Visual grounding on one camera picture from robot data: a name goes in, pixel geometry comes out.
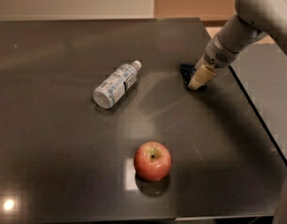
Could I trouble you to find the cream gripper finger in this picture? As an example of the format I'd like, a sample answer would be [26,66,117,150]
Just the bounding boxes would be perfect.
[188,58,216,91]

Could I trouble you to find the blue rxbar blueberry wrapper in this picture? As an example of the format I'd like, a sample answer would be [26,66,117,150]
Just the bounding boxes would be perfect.
[179,63,207,91]

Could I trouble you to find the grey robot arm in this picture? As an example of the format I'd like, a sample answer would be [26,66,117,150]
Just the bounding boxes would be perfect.
[187,0,287,91]

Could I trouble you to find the red apple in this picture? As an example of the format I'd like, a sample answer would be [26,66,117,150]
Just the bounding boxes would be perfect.
[134,142,172,182]

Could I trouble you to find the grey side table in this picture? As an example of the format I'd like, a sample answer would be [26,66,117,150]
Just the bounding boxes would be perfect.
[232,43,287,162]

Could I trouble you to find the clear plastic water bottle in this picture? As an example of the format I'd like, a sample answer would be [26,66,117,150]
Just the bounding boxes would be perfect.
[93,61,142,109]

